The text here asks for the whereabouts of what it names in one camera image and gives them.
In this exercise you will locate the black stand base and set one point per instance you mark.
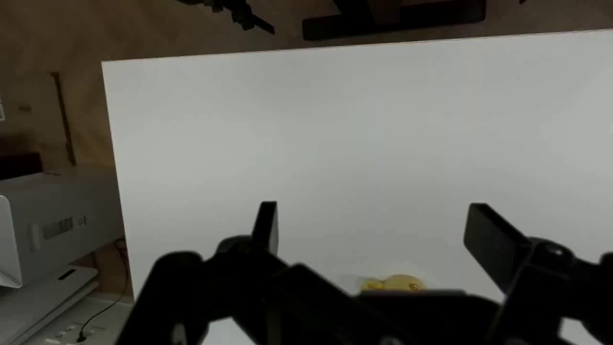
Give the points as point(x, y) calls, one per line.
point(356, 18)

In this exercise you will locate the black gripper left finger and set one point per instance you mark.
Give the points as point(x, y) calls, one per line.
point(264, 231)

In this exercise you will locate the yellow enamel mug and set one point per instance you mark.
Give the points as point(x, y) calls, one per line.
point(398, 283)

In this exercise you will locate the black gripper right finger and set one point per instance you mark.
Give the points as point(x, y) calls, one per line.
point(494, 245)

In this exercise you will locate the white printer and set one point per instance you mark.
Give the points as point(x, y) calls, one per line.
point(46, 224)

